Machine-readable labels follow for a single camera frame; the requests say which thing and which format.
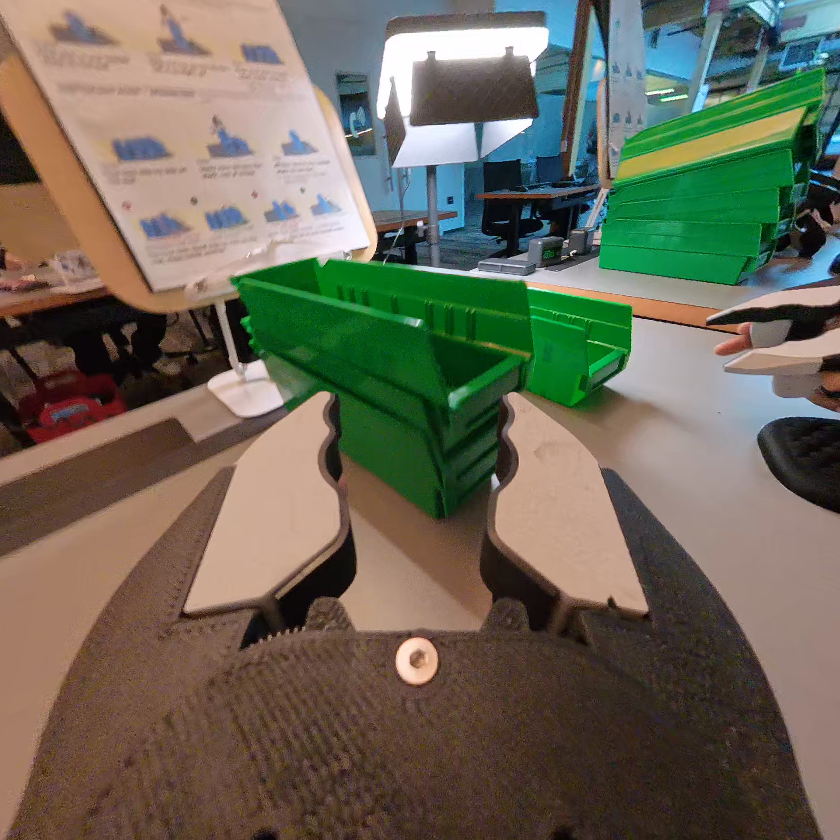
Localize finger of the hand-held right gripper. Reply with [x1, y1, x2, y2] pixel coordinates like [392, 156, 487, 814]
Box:
[706, 284, 840, 350]
[724, 349, 823, 399]

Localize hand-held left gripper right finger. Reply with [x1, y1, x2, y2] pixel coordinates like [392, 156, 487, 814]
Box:
[480, 391, 652, 636]

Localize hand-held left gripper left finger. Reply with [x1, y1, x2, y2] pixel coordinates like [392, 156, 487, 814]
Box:
[182, 391, 358, 634]

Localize white desk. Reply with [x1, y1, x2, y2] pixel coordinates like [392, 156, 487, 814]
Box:
[0, 384, 293, 565]

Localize dark office desk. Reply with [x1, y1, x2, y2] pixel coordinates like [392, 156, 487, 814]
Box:
[476, 184, 601, 257]

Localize black chair armrest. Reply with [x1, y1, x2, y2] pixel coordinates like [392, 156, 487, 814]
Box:
[756, 415, 840, 514]

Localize white board stand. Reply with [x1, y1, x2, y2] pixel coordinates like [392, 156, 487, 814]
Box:
[209, 295, 286, 419]

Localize large stack of green bins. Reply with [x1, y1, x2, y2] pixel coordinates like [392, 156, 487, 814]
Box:
[598, 66, 829, 287]

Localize wooden edged side table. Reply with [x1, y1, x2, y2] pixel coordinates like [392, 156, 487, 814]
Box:
[525, 236, 840, 329]

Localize red bag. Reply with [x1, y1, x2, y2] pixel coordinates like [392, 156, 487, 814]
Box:
[18, 369, 127, 445]

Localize white sheet holder bar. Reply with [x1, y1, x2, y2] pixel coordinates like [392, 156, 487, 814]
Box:
[184, 243, 361, 301]

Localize distant instruction board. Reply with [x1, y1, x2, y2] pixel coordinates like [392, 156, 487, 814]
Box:
[594, 0, 651, 181]

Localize black office chair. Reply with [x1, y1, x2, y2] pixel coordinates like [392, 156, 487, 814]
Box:
[482, 159, 546, 258]

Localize long wooden table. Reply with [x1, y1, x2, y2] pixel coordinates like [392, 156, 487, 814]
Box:
[0, 249, 112, 319]

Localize small wooden table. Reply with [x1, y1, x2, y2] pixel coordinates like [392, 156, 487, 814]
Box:
[371, 210, 458, 265]

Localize studio softbox with barn doors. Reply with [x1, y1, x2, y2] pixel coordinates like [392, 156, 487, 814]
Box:
[377, 10, 551, 266]

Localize printed instruction sheet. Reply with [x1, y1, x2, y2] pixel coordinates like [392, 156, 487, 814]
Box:
[0, 0, 371, 293]

